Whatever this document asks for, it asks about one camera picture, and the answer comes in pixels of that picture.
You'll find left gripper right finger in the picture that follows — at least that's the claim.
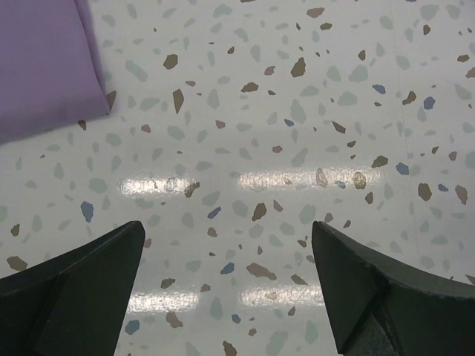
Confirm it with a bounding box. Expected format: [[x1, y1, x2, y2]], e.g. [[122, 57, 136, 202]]
[[312, 221, 474, 355]]

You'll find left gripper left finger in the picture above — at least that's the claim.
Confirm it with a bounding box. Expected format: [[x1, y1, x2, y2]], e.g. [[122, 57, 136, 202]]
[[1, 221, 145, 355]]

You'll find lavender t shirt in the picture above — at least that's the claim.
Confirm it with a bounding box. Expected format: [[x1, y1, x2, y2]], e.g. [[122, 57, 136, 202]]
[[1, 0, 111, 143]]

